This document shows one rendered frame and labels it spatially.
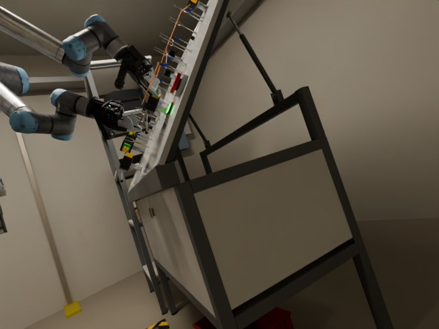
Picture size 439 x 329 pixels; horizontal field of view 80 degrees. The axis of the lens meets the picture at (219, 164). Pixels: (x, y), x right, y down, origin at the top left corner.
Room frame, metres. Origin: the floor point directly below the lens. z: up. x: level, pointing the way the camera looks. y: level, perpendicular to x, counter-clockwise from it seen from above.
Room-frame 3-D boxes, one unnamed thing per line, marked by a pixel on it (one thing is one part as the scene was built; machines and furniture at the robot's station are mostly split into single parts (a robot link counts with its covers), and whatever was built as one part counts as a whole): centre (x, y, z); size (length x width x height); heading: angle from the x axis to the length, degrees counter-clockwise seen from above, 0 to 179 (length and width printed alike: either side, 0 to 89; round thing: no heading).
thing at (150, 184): (1.25, 0.39, 0.83); 1.18 x 0.05 x 0.06; 25
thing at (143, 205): (1.50, 0.49, 0.60); 0.55 x 0.02 x 0.39; 25
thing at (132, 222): (2.18, 0.60, 0.92); 0.60 x 0.50 x 1.85; 25
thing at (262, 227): (1.38, 0.10, 0.60); 1.17 x 0.58 x 0.40; 25
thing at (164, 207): (1.01, 0.26, 0.60); 0.55 x 0.03 x 0.39; 25
